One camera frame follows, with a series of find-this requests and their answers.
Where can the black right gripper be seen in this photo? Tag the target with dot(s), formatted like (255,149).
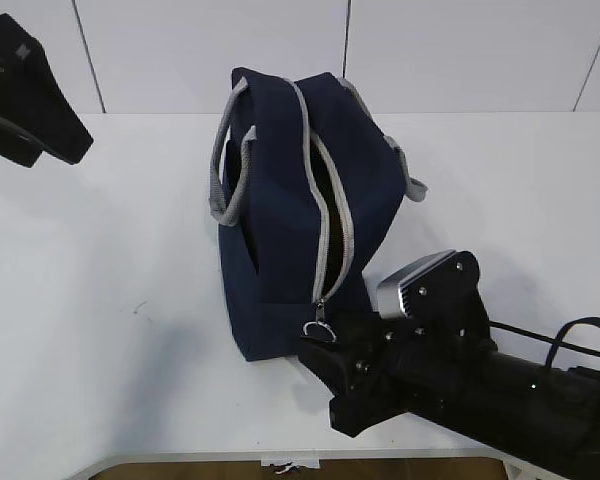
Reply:
(431,363)

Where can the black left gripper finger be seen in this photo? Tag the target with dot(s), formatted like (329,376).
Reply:
(31,101)
(17,148)

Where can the navy blue lunch bag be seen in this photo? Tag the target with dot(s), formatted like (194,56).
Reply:
(304,187)

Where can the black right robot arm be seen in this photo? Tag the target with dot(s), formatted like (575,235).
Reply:
(547,416)

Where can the white tape on table edge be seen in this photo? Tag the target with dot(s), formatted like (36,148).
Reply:
(284,464)

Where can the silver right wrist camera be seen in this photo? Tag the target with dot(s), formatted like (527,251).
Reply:
(392,293)

